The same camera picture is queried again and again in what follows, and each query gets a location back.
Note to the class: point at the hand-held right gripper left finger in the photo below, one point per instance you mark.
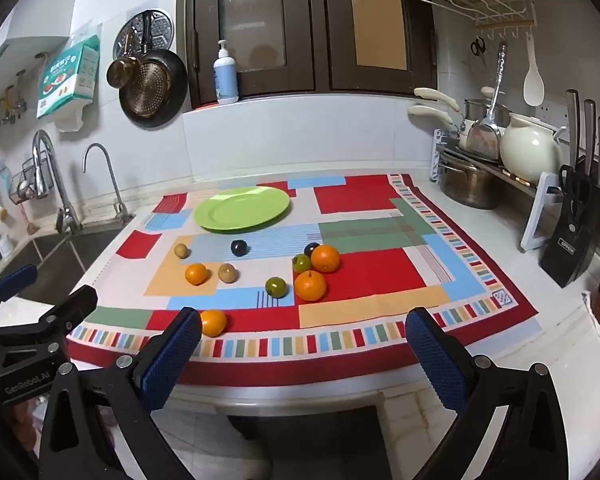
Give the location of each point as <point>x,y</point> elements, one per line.
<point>170,360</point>

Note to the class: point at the small orange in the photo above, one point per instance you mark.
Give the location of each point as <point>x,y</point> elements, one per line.
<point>196,274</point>
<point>215,322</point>

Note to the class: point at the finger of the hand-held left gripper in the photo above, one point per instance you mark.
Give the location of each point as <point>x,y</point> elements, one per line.
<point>15,280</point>
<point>75,306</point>

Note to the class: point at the teal cardboard box dispenser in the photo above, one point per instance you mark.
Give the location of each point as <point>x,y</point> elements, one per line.
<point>67,80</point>

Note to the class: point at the large steel pot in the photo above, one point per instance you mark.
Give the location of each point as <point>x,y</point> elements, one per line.
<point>467,187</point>

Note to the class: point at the colourful patterned tablecloth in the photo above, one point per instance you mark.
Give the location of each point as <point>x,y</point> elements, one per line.
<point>370,270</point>

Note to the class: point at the dark purple plum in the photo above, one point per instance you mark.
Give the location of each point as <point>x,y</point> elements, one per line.
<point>310,248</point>
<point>238,248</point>

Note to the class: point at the black kitchen scissors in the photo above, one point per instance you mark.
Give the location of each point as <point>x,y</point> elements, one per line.
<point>575,195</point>

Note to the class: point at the cream ceramic pot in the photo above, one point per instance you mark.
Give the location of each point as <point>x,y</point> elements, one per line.
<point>527,152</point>

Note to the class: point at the small steel pot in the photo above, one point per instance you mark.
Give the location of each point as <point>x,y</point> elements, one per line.
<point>475,110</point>

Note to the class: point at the dark brown window frame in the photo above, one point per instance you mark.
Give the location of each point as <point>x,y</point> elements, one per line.
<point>320,25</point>

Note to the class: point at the tall chrome faucet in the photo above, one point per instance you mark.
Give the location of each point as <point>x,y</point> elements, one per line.
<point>42,160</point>

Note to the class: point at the large orange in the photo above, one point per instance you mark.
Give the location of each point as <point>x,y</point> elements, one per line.
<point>325,258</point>

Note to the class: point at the hanging wall hooks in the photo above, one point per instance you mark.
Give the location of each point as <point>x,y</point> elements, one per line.
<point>10,102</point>

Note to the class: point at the metal ladle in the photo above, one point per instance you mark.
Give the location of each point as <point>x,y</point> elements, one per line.
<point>482,135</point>

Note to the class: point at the small chrome faucet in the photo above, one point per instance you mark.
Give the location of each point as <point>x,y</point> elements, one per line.
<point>111,175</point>

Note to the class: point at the small hanging scissors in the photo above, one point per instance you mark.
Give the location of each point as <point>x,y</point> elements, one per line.
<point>478,46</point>

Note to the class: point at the small copper saucepan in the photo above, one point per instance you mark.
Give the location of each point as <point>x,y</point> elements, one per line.
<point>122,72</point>

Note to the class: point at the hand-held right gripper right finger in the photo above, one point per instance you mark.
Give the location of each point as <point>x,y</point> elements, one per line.
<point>437,365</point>

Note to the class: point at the orange with stem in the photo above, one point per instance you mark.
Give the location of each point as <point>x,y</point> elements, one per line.
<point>310,286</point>

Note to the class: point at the black knife block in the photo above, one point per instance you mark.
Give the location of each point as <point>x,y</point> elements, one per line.
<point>567,255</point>

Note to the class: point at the black frying pan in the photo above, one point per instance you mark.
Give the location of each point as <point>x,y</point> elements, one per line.
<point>152,92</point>

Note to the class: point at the green plate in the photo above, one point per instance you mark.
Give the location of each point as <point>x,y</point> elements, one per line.
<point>242,209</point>

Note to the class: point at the round metal steamer rack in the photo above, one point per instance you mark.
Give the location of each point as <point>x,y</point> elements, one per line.
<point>155,27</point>

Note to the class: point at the white rice paddle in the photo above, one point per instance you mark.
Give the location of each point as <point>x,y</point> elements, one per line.
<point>533,85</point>

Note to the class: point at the steel sink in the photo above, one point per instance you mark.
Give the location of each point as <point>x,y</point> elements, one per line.
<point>55,260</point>

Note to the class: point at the brown kiwi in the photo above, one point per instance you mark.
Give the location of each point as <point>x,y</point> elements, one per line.
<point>181,251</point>
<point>227,273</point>

